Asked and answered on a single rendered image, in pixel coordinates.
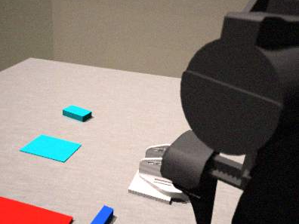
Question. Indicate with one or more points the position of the cyan flat square plate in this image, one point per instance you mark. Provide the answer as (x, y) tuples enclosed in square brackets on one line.
[(49, 147)]

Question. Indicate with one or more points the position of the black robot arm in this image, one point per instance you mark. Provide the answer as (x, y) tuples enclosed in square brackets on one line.
[(240, 93)]

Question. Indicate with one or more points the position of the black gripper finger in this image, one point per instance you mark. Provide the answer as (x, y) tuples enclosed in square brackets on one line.
[(202, 200)]

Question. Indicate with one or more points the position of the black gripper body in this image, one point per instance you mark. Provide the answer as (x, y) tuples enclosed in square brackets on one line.
[(188, 162)]

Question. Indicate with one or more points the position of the small cyan rectangular block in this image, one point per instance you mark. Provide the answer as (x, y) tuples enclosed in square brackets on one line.
[(77, 113)]

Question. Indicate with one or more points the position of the white flat rectangular plate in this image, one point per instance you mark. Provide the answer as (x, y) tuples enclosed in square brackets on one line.
[(140, 187)]

